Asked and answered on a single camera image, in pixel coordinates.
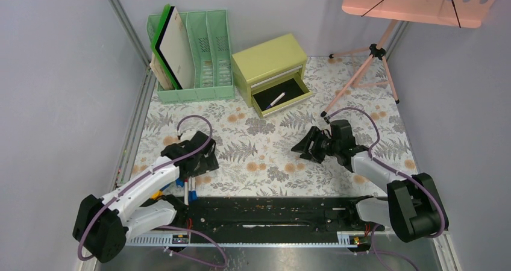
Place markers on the yellow tape measure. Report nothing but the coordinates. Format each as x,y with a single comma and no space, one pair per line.
157,195

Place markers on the white perforated board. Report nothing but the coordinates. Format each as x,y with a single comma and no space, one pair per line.
177,51

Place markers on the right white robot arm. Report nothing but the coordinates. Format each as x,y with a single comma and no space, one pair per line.
387,181

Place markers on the mint green file organizer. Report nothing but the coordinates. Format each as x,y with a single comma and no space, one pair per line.
209,39

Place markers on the white blue marker pen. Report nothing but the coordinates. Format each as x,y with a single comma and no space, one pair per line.
276,100

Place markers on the green clip file folder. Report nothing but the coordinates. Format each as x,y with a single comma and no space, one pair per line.
157,41

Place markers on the purple cartoon book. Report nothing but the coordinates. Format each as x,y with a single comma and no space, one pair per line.
159,75

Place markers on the floral table mat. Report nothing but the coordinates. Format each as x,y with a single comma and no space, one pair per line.
255,154

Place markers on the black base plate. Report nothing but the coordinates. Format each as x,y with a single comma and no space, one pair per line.
265,221

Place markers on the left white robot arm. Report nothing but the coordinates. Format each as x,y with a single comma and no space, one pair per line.
104,225

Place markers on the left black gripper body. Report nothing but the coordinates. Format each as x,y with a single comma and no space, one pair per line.
199,170

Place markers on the small blue cap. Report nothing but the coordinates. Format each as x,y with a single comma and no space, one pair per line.
180,183

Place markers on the green Treehouse book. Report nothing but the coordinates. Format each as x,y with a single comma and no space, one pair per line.
156,77

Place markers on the pink music stand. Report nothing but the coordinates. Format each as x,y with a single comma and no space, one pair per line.
459,13

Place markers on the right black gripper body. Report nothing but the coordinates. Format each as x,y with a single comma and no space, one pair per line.
334,147

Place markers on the yellow-green drawer cabinet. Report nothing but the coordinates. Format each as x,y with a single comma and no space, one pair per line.
262,72

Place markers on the aluminium rail frame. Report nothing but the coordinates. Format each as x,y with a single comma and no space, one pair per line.
131,143

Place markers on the white red marker pen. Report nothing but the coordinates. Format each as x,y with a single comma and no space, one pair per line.
186,192

